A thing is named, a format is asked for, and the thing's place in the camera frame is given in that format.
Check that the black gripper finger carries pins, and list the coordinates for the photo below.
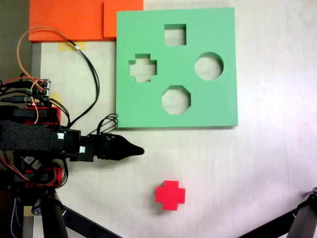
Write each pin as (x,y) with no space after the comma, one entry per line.
(132,148)

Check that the red cross columnar block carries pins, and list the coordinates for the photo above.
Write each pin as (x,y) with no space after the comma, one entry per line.
(170,195)

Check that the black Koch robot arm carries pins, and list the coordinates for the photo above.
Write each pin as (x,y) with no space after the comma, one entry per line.
(27,137)

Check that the orange block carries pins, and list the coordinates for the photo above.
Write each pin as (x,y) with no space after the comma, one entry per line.
(67,19)

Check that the green shape sorting board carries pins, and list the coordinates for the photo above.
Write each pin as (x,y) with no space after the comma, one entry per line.
(138,109)

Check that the red printed base clamp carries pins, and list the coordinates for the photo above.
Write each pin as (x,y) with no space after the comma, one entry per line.
(57,174)
(53,115)

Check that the yellow tape strip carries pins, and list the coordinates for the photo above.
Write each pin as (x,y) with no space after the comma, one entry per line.
(71,46)
(56,97)

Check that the grey usb connector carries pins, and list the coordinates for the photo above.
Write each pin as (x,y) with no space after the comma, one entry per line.
(33,162)

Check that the black tripod leg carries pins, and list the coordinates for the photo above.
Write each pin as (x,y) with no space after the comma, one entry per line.
(81,224)
(301,218)

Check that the black usb plug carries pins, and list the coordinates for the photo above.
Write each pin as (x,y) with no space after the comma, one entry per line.
(15,99)

